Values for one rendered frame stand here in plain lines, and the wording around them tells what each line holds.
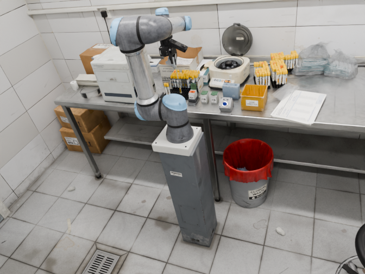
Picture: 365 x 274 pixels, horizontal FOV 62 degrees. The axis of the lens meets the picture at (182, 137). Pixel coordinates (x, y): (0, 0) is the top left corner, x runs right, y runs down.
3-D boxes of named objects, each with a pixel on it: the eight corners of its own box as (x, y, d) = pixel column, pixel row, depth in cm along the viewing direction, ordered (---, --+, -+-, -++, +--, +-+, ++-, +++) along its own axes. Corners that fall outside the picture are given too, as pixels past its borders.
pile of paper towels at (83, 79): (74, 85, 243) (71, 79, 241) (81, 78, 251) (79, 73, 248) (99, 86, 234) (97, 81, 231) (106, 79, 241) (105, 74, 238)
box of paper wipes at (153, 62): (131, 72, 244) (127, 57, 236) (137, 65, 252) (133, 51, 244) (157, 72, 237) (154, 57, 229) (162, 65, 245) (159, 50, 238)
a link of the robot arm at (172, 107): (186, 126, 152) (182, 103, 145) (161, 125, 156) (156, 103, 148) (190, 114, 162) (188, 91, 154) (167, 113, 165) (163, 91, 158)
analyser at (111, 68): (104, 101, 215) (89, 62, 196) (123, 81, 234) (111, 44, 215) (142, 104, 203) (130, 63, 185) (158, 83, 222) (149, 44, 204)
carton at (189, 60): (161, 82, 223) (157, 63, 213) (175, 64, 243) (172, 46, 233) (193, 83, 214) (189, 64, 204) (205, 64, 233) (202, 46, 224)
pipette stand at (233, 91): (222, 100, 191) (221, 86, 185) (226, 94, 196) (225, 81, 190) (237, 102, 187) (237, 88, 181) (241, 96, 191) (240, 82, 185)
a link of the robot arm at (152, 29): (163, 13, 118) (191, 11, 162) (137, 16, 121) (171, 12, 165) (166, 44, 123) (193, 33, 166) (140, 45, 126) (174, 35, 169)
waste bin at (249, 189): (219, 207, 235) (213, 167, 208) (230, 173, 260) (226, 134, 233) (269, 217, 221) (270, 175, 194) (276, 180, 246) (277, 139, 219)
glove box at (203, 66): (193, 83, 214) (191, 71, 208) (203, 67, 230) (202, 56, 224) (209, 84, 209) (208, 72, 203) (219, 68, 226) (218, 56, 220)
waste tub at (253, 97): (240, 110, 180) (239, 95, 174) (245, 98, 189) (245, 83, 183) (263, 112, 175) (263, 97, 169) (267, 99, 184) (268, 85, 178)
